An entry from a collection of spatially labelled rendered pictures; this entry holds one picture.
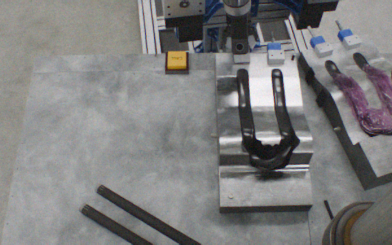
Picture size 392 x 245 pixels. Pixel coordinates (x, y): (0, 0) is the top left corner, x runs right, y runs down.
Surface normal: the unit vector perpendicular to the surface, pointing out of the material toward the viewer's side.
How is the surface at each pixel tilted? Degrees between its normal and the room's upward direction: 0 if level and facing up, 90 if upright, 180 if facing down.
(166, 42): 0
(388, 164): 0
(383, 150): 0
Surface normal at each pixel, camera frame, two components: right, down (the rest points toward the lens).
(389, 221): -0.91, 0.37
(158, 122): 0.00, -0.47
